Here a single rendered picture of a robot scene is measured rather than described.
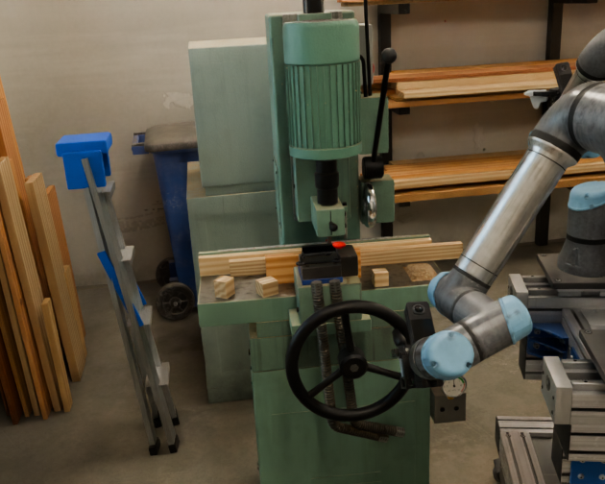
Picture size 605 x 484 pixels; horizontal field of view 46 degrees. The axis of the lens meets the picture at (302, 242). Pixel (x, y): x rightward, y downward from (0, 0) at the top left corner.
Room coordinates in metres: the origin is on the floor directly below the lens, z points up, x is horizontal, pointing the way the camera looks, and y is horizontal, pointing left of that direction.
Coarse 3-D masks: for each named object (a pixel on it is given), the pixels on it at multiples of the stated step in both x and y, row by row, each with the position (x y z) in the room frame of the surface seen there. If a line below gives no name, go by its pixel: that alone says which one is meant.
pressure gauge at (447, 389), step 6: (456, 378) 1.50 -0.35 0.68; (462, 378) 1.50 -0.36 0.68; (444, 384) 1.49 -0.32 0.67; (450, 384) 1.49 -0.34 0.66; (456, 384) 1.50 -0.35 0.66; (462, 384) 1.50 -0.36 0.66; (444, 390) 1.49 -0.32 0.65; (450, 390) 1.49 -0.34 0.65; (456, 390) 1.50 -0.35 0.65; (462, 390) 1.50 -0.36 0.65; (450, 396) 1.49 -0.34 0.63; (456, 396) 1.49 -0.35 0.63
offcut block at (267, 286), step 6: (270, 276) 1.58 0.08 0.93; (258, 282) 1.54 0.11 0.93; (264, 282) 1.54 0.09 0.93; (270, 282) 1.54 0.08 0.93; (276, 282) 1.55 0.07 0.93; (258, 288) 1.55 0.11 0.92; (264, 288) 1.53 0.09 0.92; (270, 288) 1.54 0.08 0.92; (276, 288) 1.54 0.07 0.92; (258, 294) 1.55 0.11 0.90; (264, 294) 1.53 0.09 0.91; (270, 294) 1.54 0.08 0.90; (276, 294) 1.54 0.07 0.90
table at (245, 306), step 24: (384, 264) 1.70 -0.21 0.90; (408, 264) 1.69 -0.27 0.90; (432, 264) 1.68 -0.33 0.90; (240, 288) 1.59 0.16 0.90; (288, 288) 1.58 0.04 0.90; (384, 288) 1.55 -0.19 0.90; (408, 288) 1.55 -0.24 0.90; (216, 312) 1.52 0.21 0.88; (240, 312) 1.52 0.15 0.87; (264, 312) 1.52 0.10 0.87; (288, 312) 1.52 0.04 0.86
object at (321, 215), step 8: (312, 200) 1.75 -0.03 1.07; (312, 208) 1.74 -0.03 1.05; (320, 208) 1.66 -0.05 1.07; (328, 208) 1.66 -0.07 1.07; (336, 208) 1.66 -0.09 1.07; (344, 208) 1.66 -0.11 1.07; (312, 216) 1.75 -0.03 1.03; (320, 216) 1.65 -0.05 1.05; (328, 216) 1.65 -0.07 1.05; (336, 216) 1.65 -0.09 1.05; (344, 216) 1.66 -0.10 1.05; (320, 224) 1.65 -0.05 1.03; (328, 224) 1.65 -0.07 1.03; (336, 224) 1.65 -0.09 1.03; (344, 224) 1.66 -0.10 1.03; (320, 232) 1.65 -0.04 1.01; (328, 232) 1.65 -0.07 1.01; (336, 232) 1.65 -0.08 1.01; (344, 232) 1.65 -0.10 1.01
